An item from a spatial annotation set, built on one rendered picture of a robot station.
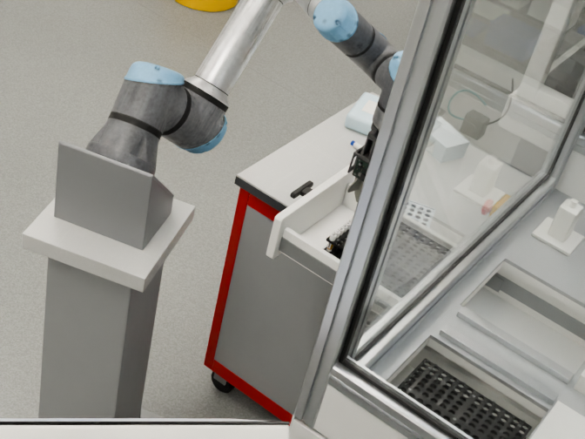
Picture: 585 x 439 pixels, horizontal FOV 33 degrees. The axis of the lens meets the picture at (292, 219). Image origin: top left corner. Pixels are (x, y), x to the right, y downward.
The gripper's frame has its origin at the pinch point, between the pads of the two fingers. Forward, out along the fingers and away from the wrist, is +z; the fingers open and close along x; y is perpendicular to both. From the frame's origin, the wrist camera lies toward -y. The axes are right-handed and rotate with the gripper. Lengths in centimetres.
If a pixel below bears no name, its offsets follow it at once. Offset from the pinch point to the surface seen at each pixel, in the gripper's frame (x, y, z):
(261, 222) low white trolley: -27.0, -6.6, 28.6
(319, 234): -5.8, 6.2, 10.4
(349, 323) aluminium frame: 26, 58, -25
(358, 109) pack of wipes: -31, -49, 14
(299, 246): -4.2, 17.1, 6.2
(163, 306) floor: -62, -23, 96
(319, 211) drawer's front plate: -8.7, 2.9, 7.5
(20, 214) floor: -122, -20, 98
